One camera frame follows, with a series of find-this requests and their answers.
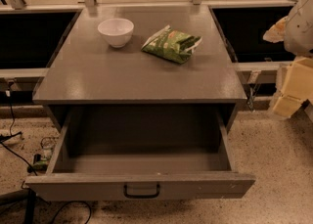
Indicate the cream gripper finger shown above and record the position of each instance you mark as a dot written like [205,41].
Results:
[284,106]
[296,79]

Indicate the grey top drawer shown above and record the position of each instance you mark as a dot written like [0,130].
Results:
[147,152]

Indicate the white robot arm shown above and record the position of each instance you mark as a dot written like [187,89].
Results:
[295,30]

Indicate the grey drawer cabinet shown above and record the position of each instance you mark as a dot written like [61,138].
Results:
[88,71]

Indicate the green snack bag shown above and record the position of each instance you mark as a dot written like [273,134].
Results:
[172,45]

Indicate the white ceramic bowl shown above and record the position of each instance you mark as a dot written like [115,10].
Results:
[116,32]

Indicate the clear glass jar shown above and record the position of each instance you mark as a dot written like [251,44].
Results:
[47,145]

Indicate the green packet on floor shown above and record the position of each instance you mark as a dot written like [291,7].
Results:
[39,164]

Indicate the black stand leg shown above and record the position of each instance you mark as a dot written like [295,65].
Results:
[19,196]

